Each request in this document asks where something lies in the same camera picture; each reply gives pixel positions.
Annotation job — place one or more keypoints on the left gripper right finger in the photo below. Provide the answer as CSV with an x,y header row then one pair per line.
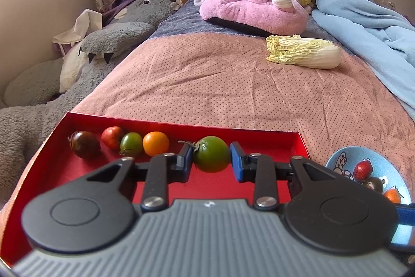
x,y
261,170

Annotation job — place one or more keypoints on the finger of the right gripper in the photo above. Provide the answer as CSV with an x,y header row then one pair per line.
x,y
404,237

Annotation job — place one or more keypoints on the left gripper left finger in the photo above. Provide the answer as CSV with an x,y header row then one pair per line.
x,y
161,171

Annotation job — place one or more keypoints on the orange tomato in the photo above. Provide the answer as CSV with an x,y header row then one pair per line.
x,y
155,143
393,195

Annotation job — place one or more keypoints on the large green tomato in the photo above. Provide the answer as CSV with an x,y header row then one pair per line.
x,y
211,154

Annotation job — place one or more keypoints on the dark purple tomato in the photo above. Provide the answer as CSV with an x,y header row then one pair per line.
x,y
84,144
375,184

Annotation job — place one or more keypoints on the red strawberry tomato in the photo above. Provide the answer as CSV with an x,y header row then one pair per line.
x,y
362,170

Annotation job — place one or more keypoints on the small green tomato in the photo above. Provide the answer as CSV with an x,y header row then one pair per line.
x,y
131,145

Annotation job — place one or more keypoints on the red shallow box tray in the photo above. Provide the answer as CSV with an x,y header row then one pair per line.
x,y
56,164

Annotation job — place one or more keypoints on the blue cartoon bear plate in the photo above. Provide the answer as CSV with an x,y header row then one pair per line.
x,y
343,162

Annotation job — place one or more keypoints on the dark purple tomato in tray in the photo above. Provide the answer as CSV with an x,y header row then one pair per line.
x,y
84,144

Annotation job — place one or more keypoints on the pink dotted bedspread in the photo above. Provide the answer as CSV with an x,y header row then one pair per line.
x,y
213,79

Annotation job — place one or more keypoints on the napa cabbage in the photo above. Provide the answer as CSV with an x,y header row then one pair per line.
x,y
305,52

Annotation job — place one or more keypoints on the grey plush shark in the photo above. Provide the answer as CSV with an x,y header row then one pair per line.
x,y
81,69

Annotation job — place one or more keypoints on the white tote bag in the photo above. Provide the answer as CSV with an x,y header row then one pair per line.
x,y
87,22

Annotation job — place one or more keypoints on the pink plush rabbit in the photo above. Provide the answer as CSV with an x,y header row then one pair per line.
x,y
256,17

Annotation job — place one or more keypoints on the light blue blanket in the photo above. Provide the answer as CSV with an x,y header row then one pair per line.
x,y
383,38

